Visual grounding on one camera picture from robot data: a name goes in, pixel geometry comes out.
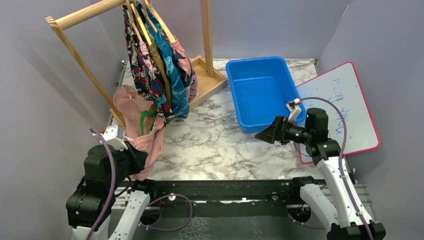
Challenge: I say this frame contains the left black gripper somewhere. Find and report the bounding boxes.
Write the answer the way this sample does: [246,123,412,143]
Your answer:
[108,139,150,189]

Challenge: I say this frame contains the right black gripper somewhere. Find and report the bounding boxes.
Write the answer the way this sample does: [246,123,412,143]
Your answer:
[255,114,313,145]

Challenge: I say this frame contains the green hanger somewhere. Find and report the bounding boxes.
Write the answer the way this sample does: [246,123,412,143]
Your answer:
[139,109,158,136]

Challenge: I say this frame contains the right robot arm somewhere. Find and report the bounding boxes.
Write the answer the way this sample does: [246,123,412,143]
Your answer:
[255,108,386,240]

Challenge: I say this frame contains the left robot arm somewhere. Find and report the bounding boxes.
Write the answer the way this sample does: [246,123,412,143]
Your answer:
[66,144,157,240]

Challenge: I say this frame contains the comic print shorts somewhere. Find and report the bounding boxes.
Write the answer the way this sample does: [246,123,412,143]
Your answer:
[121,0,175,125]

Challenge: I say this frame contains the teal patterned shorts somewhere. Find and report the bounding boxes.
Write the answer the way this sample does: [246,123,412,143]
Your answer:
[136,0,190,120]

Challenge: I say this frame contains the mustard brown shorts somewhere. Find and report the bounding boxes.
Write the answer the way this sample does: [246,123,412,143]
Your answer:
[132,6,173,104]

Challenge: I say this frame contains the pink floral shorts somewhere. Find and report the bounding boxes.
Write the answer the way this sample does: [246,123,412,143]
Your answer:
[170,36,198,103]

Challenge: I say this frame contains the yellow hanger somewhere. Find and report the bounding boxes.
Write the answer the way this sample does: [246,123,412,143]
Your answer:
[130,3,154,46]

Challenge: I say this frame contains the beige wooden hanger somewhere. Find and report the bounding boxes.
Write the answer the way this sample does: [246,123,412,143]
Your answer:
[125,0,151,45]

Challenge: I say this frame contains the blue plastic bin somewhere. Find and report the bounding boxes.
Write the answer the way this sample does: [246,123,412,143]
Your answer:
[225,56,300,134]

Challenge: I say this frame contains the pink framed whiteboard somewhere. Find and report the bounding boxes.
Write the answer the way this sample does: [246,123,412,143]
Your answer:
[296,61,381,156]

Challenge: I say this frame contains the wooden clothes rack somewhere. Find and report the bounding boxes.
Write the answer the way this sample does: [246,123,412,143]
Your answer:
[45,0,227,126]

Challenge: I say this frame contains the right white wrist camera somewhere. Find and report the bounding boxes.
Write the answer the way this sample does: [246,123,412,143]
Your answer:
[286,98,302,122]

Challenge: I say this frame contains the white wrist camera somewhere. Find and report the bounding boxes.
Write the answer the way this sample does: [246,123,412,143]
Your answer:
[286,98,302,122]
[90,124,129,153]

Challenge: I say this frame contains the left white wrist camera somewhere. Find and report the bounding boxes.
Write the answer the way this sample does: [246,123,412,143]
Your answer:
[90,124,129,153]

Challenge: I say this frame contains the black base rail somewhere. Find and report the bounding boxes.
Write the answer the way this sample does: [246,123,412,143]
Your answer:
[112,179,329,220]

